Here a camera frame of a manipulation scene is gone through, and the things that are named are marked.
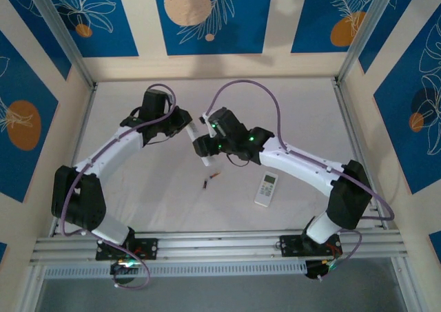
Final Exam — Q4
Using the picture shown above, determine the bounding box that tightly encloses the short white AC remote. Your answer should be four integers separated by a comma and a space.
254, 171, 279, 208

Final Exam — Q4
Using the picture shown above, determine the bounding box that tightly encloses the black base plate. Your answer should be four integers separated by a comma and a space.
279, 234, 344, 258
95, 238, 159, 261

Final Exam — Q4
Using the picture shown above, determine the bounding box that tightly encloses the aluminium mounting rail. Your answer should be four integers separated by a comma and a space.
29, 228, 409, 265

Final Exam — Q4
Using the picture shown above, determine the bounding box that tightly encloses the aluminium frame post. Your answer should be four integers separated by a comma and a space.
25, 0, 96, 90
334, 0, 411, 85

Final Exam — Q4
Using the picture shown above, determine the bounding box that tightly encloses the grey slotted cable duct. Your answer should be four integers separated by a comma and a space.
43, 259, 308, 280

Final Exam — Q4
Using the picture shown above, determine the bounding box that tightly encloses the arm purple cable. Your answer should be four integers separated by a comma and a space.
61, 83, 177, 290
205, 80, 395, 282

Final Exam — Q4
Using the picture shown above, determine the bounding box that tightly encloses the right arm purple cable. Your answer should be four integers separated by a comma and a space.
205, 80, 395, 282

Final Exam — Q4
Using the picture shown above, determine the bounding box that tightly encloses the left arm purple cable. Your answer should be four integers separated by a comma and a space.
61, 83, 177, 290

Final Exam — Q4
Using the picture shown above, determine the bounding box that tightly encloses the long white TV remote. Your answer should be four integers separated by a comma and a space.
187, 120, 217, 167

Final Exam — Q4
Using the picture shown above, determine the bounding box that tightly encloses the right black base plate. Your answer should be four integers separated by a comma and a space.
279, 234, 344, 258

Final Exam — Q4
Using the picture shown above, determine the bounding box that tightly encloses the aluminium table side rail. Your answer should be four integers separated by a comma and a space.
332, 79, 389, 229
50, 84, 99, 237

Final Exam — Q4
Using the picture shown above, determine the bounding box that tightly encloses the aluminium frame leg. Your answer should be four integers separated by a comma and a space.
13, 262, 48, 312
391, 256, 427, 312

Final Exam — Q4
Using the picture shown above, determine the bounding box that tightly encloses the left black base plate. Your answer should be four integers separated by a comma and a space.
95, 238, 159, 261

